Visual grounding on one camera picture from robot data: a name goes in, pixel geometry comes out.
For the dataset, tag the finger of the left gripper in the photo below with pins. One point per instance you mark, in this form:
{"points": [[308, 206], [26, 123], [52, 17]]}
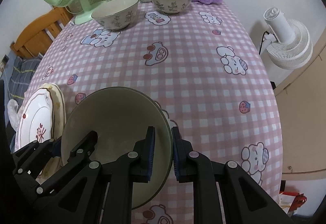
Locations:
{"points": [[81, 152], [55, 150]]}

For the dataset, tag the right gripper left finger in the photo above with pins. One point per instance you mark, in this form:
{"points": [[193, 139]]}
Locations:
{"points": [[102, 193]]}

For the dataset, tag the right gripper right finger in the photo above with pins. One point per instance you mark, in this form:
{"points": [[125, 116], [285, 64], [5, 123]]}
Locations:
{"points": [[222, 192]]}

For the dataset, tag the white red-rimmed plate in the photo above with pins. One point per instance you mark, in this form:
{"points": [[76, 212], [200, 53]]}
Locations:
{"points": [[37, 118]]}

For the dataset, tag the large cream floral plate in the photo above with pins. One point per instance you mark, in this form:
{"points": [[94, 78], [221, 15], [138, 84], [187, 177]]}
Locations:
{"points": [[57, 96]]}

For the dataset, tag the large grey floral bowl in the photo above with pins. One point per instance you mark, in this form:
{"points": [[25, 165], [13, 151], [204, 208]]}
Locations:
{"points": [[121, 116]]}

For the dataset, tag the white plastic bag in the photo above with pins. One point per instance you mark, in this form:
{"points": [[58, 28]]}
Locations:
{"points": [[13, 110]]}

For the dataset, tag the red white paper bag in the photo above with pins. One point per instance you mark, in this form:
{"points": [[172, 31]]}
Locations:
{"points": [[289, 202]]}

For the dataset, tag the blue plaid pillow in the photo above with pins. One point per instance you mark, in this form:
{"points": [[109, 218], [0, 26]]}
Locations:
{"points": [[21, 77]]}

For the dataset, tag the beige wooden door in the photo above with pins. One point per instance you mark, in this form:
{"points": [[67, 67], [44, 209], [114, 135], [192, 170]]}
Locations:
{"points": [[301, 103]]}

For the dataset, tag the pink checked tablecloth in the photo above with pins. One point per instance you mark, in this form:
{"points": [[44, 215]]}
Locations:
{"points": [[199, 65]]}

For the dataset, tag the white floor fan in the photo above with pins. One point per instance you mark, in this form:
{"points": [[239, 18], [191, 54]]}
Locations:
{"points": [[291, 48]]}

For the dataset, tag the wall power socket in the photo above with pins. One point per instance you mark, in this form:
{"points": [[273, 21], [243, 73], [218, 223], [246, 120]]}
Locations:
{"points": [[5, 59]]}

